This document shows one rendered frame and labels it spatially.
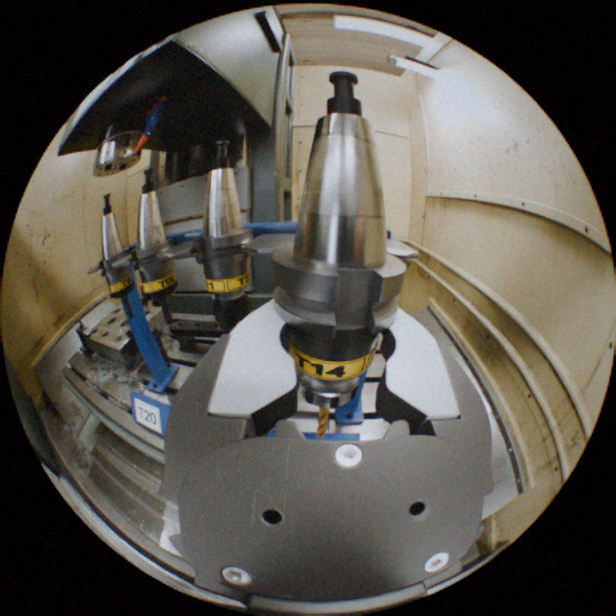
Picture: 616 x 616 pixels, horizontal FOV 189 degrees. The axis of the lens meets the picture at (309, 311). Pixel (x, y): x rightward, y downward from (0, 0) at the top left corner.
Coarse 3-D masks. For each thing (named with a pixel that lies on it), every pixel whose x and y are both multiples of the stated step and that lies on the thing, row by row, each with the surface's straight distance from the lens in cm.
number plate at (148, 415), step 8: (136, 400) 48; (136, 408) 49; (144, 408) 46; (152, 408) 44; (144, 416) 47; (152, 416) 45; (144, 424) 48; (152, 424) 46; (160, 424) 44; (160, 432) 45
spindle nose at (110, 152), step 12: (132, 120) 63; (144, 120) 66; (108, 132) 63; (120, 132) 61; (132, 132) 62; (108, 144) 61; (120, 144) 59; (132, 144) 60; (96, 156) 63; (108, 156) 59; (120, 156) 58; (132, 156) 60; (96, 168) 62
